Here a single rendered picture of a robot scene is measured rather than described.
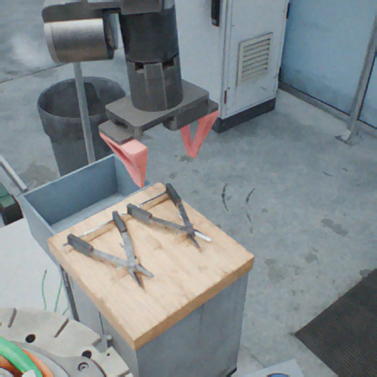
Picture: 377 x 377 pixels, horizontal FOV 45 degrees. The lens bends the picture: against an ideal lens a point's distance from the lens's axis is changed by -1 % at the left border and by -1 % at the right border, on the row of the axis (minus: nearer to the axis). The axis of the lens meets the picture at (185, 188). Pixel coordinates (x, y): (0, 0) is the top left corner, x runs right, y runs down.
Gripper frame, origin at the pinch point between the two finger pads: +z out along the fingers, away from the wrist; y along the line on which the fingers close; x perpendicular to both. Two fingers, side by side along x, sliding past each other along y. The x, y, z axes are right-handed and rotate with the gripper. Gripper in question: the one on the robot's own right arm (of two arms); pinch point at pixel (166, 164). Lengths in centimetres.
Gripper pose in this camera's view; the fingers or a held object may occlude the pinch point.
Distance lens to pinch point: 57.1
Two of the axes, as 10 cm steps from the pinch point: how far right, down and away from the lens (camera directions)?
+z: 0.7, 7.7, 6.3
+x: 6.4, 4.5, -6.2
